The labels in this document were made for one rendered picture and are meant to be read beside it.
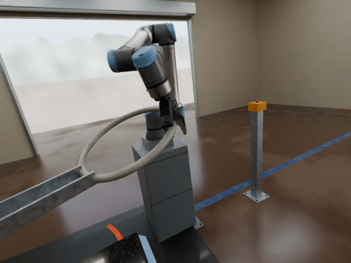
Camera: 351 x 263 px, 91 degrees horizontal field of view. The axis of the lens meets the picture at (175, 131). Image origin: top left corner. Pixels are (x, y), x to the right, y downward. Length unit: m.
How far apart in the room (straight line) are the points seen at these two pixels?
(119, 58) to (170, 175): 1.01
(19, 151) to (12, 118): 0.81
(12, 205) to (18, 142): 4.85
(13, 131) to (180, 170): 4.65
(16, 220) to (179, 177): 1.13
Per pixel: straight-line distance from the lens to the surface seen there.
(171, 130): 0.68
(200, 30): 6.50
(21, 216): 0.68
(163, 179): 1.47
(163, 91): 0.65
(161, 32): 1.28
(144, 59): 0.62
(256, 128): 1.88
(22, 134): 5.53
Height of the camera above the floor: 1.39
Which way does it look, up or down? 17 degrees down
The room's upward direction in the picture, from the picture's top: 7 degrees counter-clockwise
